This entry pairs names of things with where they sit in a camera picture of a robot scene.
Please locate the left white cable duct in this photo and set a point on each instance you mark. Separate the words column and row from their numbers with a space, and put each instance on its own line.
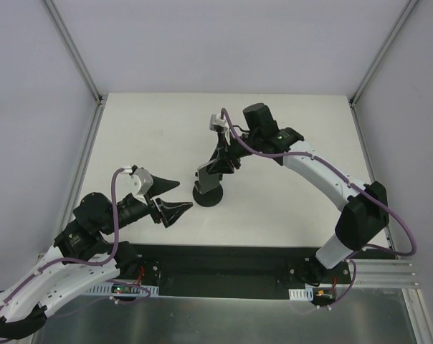
column 122, row 290

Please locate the right white cable duct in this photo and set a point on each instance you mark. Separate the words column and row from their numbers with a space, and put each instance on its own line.
column 304, row 294

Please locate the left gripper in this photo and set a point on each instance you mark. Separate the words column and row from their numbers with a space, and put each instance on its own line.
column 155, row 208

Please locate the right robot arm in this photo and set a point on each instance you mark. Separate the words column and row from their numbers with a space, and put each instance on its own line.
column 362, row 206

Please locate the left aluminium frame post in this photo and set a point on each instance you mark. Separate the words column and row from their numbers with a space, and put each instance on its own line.
column 72, row 50

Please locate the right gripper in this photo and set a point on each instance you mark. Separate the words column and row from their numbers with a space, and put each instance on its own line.
column 224, row 151

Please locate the right aluminium frame post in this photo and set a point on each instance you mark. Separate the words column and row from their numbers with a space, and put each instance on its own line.
column 395, row 30

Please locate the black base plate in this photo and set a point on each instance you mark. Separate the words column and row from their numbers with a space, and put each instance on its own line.
column 264, row 273

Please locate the aluminium frame post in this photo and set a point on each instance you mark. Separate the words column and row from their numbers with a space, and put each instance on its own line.
column 395, row 30
column 72, row 50

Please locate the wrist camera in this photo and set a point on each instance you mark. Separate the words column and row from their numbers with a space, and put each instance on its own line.
column 139, row 181
column 220, row 125

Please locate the black phone stand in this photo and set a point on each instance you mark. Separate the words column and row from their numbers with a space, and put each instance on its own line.
column 209, row 199

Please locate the white cable duct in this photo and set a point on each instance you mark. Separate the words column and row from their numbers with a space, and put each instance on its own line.
column 122, row 290
column 304, row 294

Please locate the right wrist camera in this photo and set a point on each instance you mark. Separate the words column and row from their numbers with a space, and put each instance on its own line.
column 220, row 125

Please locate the black smartphone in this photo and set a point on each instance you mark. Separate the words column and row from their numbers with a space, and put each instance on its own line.
column 206, row 182

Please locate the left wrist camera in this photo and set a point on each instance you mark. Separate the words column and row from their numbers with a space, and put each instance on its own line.
column 139, row 181

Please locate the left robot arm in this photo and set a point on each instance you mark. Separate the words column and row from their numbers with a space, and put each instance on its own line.
column 88, row 251

